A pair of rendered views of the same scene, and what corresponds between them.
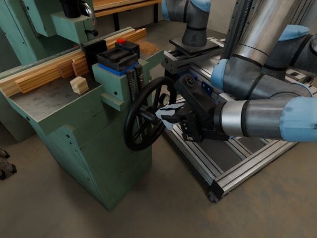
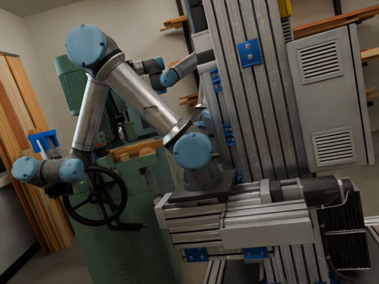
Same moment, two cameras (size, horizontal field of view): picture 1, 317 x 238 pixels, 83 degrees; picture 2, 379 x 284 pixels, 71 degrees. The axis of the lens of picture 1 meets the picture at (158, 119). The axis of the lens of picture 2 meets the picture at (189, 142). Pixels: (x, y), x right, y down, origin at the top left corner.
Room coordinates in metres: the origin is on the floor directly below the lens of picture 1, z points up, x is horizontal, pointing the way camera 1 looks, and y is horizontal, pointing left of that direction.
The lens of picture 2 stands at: (0.10, -1.20, 1.14)
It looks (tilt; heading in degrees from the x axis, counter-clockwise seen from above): 10 degrees down; 51
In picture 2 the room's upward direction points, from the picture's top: 15 degrees counter-clockwise
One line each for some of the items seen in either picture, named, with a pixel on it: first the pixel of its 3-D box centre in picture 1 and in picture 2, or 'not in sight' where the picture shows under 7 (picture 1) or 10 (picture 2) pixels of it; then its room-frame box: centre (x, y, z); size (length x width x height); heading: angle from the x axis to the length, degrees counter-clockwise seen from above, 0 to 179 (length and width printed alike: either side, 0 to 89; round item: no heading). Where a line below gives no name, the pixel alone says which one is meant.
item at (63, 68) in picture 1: (87, 60); not in sight; (0.65, 0.28, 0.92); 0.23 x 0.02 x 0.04; 145
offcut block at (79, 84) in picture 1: (79, 85); not in sight; (0.49, 0.26, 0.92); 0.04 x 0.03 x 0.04; 152
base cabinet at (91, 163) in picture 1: (95, 136); (132, 235); (0.73, 0.40, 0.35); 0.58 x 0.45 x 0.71; 55
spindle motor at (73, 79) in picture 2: not in sight; (79, 85); (0.67, 0.30, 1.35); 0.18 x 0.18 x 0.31
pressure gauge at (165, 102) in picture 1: (163, 100); (159, 202); (0.76, -0.02, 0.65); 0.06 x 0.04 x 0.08; 145
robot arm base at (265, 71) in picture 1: (268, 71); (200, 170); (0.71, -0.47, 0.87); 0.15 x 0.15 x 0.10
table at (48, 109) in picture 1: (107, 78); (103, 171); (0.61, 0.20, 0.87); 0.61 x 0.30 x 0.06; 145
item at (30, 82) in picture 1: (97, 53); (113, 155); (0.72, 0.26, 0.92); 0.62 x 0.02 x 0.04; 145
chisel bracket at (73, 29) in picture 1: (74, 28); (98, 140); (0.68, 0.31, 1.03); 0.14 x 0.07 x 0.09; 55
